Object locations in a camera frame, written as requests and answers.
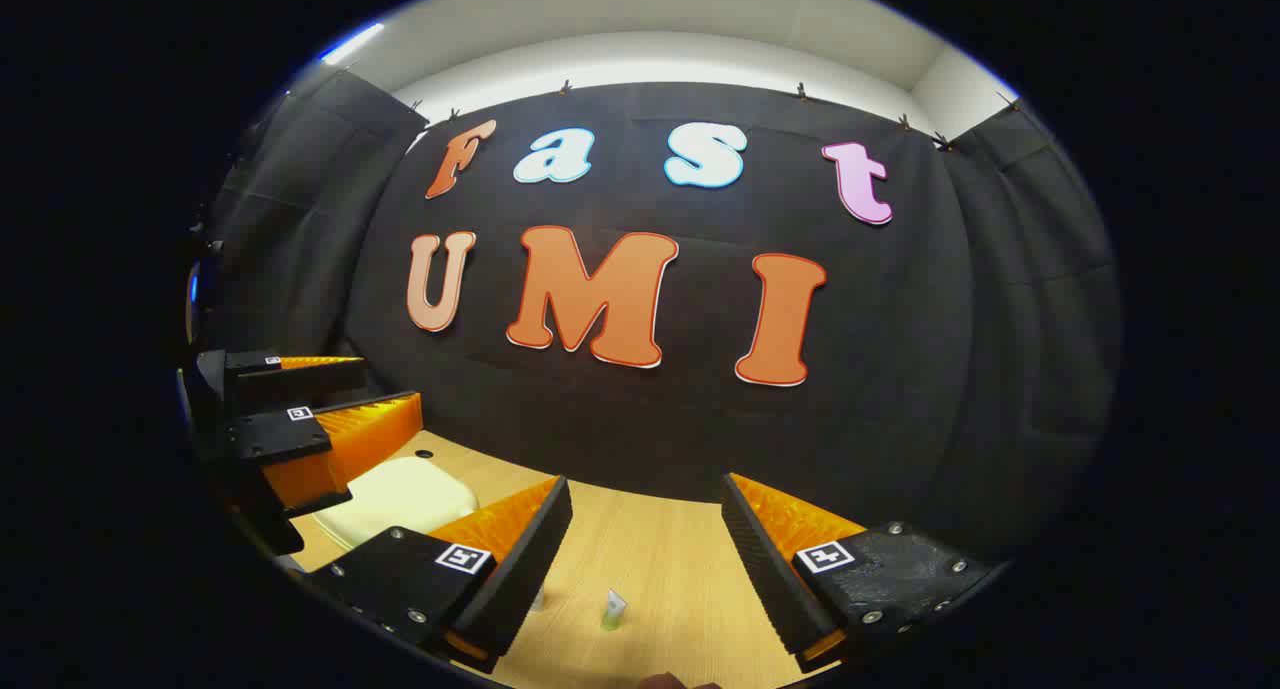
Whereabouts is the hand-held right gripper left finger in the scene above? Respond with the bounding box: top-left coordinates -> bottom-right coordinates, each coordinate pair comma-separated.
300,474 -> 575,675

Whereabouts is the cream yellow small suitcase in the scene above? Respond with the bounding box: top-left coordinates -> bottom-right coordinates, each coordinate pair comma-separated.
312,456 -> 479,552

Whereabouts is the black backdrop cloth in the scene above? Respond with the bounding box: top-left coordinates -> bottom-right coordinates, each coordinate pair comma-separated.
190,64 -> 1121,570

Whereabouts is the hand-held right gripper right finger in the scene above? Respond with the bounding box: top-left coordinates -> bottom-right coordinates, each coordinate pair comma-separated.
720,472 -> 1006,675

